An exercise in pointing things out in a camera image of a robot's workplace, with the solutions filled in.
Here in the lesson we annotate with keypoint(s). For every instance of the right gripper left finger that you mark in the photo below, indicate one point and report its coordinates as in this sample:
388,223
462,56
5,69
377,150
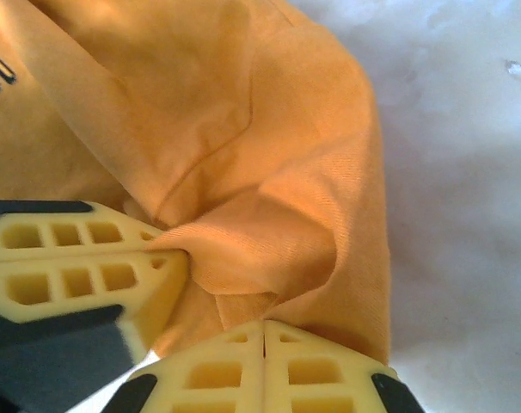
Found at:
226,378

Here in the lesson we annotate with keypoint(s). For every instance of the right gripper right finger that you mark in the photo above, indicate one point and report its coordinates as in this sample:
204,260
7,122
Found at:
312,378

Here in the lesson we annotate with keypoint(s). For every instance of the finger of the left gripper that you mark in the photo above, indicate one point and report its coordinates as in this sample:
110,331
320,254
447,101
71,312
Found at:
157,279
114,215

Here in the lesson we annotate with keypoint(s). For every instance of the yellow printed t-shirt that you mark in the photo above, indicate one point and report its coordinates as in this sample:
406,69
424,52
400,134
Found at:
243,129

